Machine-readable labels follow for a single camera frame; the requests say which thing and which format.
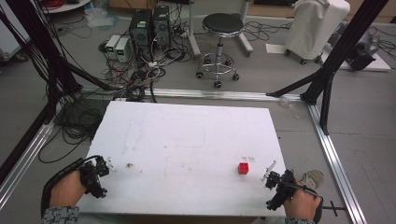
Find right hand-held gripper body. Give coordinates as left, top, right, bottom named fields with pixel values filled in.
left=264, top=169, right=297, bottom=212

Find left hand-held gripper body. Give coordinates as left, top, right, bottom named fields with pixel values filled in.
left=78, top=155, right=110, bottom=200

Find person's right hand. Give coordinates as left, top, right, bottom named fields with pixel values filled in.
left=283, top=181, right=322, bottom=220

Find person's left hand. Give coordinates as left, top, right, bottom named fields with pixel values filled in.
left=49, top=170, right=89, bottom=209

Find white power supply box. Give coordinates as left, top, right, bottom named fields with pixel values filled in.
left=114, top=37, right=132, bottom=63
left=105, top=34, right=121, bottom=60

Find black computer tower green label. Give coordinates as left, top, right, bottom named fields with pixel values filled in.
left=128, top=8, right=154, bottom=62

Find white table leg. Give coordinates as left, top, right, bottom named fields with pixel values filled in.
left=236, top=0, right=255, bottom=58
left=186, top=0, right=203, bottom=59

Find clear plastic bag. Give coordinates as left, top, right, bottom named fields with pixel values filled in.
left=83, top=7, right=120, bottom=29

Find black device on floor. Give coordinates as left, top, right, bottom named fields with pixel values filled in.
left=345, top=29, right=381, bottom=72

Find white covered cart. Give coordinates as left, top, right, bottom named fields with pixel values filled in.
left=284, top=0, right=351, bottom=65

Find white floor board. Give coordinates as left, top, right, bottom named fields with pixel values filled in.
left=320, top=46, right=392, bottom=72

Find black round stool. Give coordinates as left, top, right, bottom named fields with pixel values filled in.
left=194, top=12, right=246, bottom=90

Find white round table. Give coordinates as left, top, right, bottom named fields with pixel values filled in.
left=40, top=0, right=92, bottom=15

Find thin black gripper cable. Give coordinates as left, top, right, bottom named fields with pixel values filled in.
left=290, top=182, right=325, bottom=224

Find loose black floor cables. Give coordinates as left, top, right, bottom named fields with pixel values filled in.
left=37, top=94, right=108, bottom=164

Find aluminium floor rail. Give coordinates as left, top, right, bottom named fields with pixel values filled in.
left=78, top=87, right=304, bottom=103
left=0, top=104, right=64, bottom=211
left=306, top=103, right=369, bottom=224

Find tangle of black cables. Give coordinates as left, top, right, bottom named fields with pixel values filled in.
left=97, top=40, right=191, bottom=104

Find black metal frame post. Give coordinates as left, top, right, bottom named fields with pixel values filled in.
left=265, top=0, right=390, bottom=136
left=0, top=0, right=120, bottom=125

